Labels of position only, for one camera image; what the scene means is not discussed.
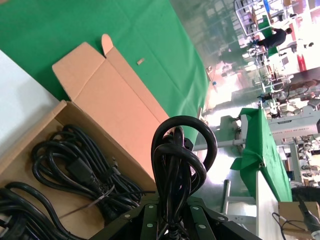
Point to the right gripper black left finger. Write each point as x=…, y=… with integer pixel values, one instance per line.
x=140, y=225

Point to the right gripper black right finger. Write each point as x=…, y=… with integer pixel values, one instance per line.
x=202, y=222

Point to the small cardboard box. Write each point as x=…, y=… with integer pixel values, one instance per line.
x=290, y=210

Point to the brown cardboard mailer box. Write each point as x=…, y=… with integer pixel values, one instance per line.
x=120, y=100

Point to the green cloth covered table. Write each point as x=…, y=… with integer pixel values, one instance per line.
x=265, y=150

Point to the small wooden piece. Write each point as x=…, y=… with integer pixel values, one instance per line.
x=141, y=61

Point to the person in dark shirt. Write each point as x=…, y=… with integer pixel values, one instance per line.
x=277, y=37

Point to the green topped work table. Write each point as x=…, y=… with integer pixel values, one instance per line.
x=266, y=27

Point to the green table cloth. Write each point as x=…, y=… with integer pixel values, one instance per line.
x=75, y=25

